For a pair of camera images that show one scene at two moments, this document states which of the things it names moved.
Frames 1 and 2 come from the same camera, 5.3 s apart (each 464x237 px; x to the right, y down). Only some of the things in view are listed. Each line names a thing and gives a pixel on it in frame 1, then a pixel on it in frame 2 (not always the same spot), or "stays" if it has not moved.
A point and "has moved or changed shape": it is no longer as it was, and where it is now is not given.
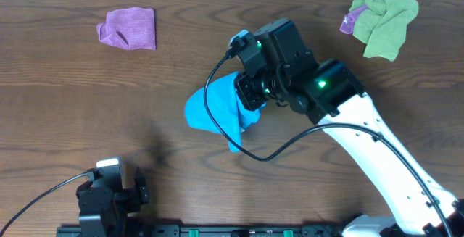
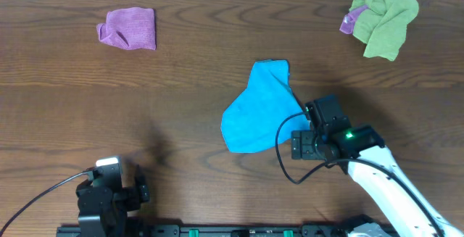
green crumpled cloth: x=382 y=25 stays
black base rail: x=202 y=230 stays
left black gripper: x=138 y=194 stays
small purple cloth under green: x=350 y=19 stays
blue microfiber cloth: x=227 y=109 has moved or changed shape
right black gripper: x=243 y=86 to x=301 y=140
